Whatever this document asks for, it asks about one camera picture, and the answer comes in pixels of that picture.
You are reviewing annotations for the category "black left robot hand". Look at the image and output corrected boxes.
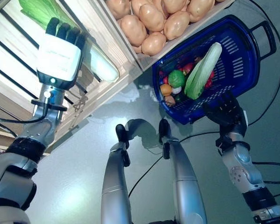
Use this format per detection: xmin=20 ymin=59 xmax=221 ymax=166
xmin=36 ymin=17 xmax=88 ymax=91

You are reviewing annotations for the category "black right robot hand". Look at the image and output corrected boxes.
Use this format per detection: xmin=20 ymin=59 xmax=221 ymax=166
xmin=202 ymin=91 xmax=249 ymax=133

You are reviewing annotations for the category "toy napa cabbage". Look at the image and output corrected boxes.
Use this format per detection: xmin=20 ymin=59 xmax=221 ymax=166
xmin=183 ymin=42 xmax=223 ymax=101
xmin=18 ymin=0 xmax=120 ymax=83

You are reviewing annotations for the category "blue plastic shopping basket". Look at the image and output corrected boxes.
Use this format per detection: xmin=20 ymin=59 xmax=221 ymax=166
xmin=151 ymin=14 xmax=262 ymax=126

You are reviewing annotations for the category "red toy bell pepper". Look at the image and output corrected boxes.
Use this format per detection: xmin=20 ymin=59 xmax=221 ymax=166
xmin=182 ymin=62 xmax=194 ymax=75
xmin=204 ymin=70 xmax=215 ymax=89

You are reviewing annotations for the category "wide wooden slat crate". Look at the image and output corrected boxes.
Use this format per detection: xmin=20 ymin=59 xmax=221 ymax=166
xmin=0 ymin=0 xmax=143 ymax=150

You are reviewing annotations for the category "small brown toy potato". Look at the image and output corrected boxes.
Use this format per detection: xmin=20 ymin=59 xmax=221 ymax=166
xmin=164 ymin=96 xmax=176 ymax=107

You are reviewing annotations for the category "small round green cabbage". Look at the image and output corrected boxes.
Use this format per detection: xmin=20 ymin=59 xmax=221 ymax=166
xmin=168 ymin=70 xmax=186 ymax=89

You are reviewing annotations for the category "black right robot foot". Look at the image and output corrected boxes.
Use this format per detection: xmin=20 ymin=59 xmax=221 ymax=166
xmin=158 ymin=118 xmax=171 ymax=144

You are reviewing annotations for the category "black robot foot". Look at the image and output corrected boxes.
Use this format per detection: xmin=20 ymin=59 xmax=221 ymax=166
xmin=158 ymin=118 xmax=171 ymax=144
xmin=115 ymin=123 xmax=130 ymax=149

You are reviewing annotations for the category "small orange toy fruit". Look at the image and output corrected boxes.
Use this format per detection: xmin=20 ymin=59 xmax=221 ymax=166
xmin=160 ymin=84 xmax=173 ymax=96

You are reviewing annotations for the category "tan toy potato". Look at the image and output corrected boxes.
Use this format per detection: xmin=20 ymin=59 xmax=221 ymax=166
xmin=120 ymin=15 xmax=148 ymax=47
xmin=106 ymin=0 xmax=131 ymax=20
xmin=186 ymin=0 xmax=213 ymax=23
xmin=163 ymin=11 xmax=191 ymax=41
xmin=139 ymin=3 xmax=165 ymax=33
xmin=162 ymin=0 xmax=187 ymax=14
xmin=141 ymin=32 xmax=167 ymax=56

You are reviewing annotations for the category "narrow wooden slat crate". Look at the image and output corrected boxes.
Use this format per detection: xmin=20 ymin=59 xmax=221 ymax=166
xmin=93 ymin=0 xmax=236 ymax=72

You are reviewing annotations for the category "black left robot foot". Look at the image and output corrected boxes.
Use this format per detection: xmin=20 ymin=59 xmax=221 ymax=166
xmin=115 ymin=123 xmax=130 ymax=149

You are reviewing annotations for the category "silver left robot leg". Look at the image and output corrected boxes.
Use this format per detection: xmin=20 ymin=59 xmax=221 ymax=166
xmin=100 ymin=141 xmax=133 ymax=224

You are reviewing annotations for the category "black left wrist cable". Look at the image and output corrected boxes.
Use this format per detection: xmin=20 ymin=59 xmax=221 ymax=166
xmin=0 ymin=94 xmax=49 ymax=124

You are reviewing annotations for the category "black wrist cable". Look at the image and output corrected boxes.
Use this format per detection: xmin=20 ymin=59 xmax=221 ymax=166
xmin=251 ymin=160 xmax=280 ymax=198
xmin=0 ymin=94 xmax=49 ymax=124

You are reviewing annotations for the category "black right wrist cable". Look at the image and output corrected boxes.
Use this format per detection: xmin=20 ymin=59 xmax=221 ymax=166
xmin=251 ymin=160 xmax=280 ymax=198

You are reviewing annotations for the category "wooden display shelf frame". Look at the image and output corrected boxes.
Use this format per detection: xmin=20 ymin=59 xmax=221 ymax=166
xmin=0 ymin=86 xmax=49 ymax=157

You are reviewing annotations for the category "black basket handle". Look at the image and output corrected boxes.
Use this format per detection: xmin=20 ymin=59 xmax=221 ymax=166
xmin=249 ymin=20 xmax=277 ymax=60

